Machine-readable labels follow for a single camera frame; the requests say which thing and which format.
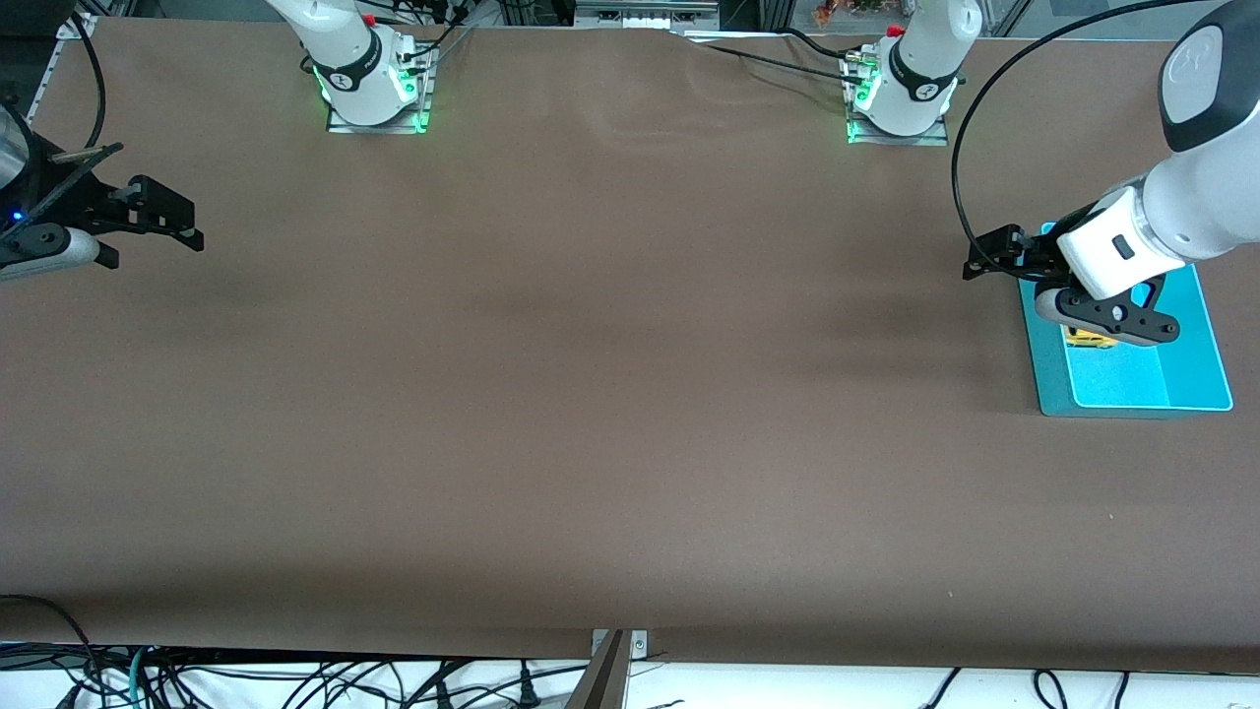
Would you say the turquoise plastic bin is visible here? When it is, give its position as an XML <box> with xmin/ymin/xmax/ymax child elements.
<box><xmin>1019</xmin><ymin>223</ymin><xmax>1234</xmax><ymax>419</ymax></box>

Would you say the grey metal control box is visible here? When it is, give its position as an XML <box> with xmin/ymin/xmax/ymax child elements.
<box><xmin>574</xmin><ymin>0</ymin><xmax>721</xmax><ymax>31</ymax></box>

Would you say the brown angled strut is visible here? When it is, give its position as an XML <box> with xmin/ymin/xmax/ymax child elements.
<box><xmin>566</xmin><ymin>630</ymin><xmax>631</xmax><ymax>709</ymax></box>

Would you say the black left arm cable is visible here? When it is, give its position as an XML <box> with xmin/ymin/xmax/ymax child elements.
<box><xmin>950</xmin><ymin>0</ymin><xmax>1217</xmax><ymax>247</ymax></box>

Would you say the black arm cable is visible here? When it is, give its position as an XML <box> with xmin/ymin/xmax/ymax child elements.
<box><xmin>950</xmin><ymin>0</ymin><xmax>1217</xmax><ymax>247</ymax></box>
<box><xmin>69</xmin><ymin>12</ymin><xmax>107</xmax><ymax>151</ymax></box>

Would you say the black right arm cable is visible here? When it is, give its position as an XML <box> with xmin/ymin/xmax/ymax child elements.
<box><xmin>69</xmin><ymin>12</ymin><xmax>107</xmax><ymax>151</ymax></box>

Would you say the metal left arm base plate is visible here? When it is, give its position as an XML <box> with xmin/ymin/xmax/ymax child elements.
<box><xmin>847</xmin><ymin>54</ymin><xmax>951</xmax><ymax>148</ymax></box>

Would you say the aluminium corner bracket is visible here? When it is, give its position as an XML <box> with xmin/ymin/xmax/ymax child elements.
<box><xmin>25</xmin><ymin>12</ymin><xmax>99</xmax><ymax>119</ymax></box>

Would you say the short black table cable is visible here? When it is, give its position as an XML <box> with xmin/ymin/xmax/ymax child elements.
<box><xmin>783</xmin><ymin>28</ymin><xmax>867</xmax><ymax>62</ymax></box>

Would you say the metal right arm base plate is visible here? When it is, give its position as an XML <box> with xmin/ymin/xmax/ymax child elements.
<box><xmin>327</xmin><ymin>44</ymin><xmax>435</xmax><ymax>135</ymax></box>

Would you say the long black table cable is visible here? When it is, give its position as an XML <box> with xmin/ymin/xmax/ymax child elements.
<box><xmin>689</xmin><ymin>39</ymin><xmax>862</xmax><ymax>85</ymax></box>

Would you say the black base connector cable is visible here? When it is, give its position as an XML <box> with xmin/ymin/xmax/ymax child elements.
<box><xmin>399</xmin><ymin>22</ymin><xmax>473</xmax><ymax>65</ymax></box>

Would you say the black looped floor cable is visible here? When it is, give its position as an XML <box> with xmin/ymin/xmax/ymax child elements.
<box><xmin>0</xmin><ymin>594</ymin><xmax>99</xmax><ymax>690</ymax></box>

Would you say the metal table edge bracket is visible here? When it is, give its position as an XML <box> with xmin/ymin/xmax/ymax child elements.
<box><xmin>591</xmin><ymin>630</ymin><xmax>650</xmax><ymax>661</ymax></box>

